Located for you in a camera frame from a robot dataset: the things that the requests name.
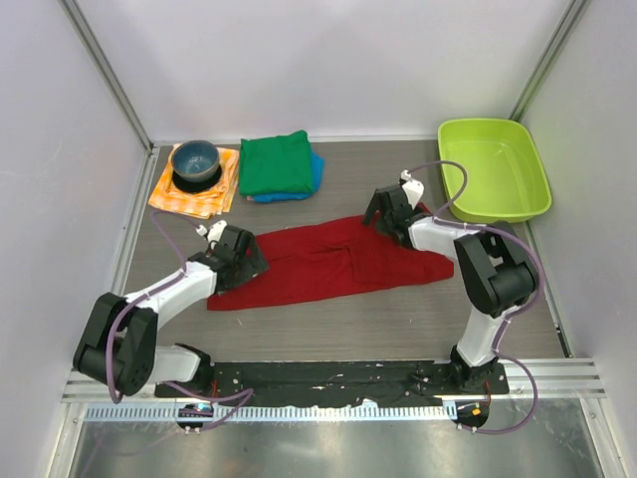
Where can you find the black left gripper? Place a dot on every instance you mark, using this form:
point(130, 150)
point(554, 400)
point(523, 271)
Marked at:
point(255, 266)

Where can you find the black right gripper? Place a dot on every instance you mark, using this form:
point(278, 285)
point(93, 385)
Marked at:
point(374, 206)

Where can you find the red t-shirt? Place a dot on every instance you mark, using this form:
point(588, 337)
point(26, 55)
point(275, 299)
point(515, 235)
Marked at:
point(341, 257)

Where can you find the lime green plastic tub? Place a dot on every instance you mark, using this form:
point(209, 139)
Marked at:
point(494, 166)

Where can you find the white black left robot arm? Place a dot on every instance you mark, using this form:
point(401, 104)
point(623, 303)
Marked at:
point(118, 347)

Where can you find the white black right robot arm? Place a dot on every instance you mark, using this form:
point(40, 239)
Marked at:
point(499, 272)

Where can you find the blue folded t-shirt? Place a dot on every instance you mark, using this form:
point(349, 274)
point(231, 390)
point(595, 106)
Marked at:
point(294, 188)

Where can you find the black saucer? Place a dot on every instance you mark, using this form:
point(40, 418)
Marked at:
point(196, 184)

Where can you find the green folded t-shirt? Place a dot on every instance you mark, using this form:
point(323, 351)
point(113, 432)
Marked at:
point(271, 158)

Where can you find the orange checkered cloth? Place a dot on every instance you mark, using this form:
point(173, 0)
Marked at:
point(204, 204)

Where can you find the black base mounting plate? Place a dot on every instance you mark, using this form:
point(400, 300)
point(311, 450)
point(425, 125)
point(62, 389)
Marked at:
point(337, 384)

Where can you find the blue ceramic bowl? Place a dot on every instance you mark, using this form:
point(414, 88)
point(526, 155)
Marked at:
point(196, 160)

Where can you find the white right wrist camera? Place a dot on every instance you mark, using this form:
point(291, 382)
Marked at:
point(413, 188)

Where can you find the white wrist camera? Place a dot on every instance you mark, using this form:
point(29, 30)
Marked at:
point(211, 234)
point(413, 188)

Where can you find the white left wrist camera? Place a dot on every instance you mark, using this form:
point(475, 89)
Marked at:
point(211, 234)

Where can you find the white slotted cable duct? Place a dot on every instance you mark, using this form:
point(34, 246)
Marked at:
point(195, 412)

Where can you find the right aluminium frame post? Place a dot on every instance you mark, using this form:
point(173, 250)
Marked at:
point(557, 41)

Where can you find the aluminium frame post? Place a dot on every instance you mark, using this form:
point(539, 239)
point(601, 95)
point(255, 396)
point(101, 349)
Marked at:
point(557, 41)
point(86, 34)

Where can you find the left aluminium frame post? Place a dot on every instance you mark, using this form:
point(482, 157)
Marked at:
point(86, 34)

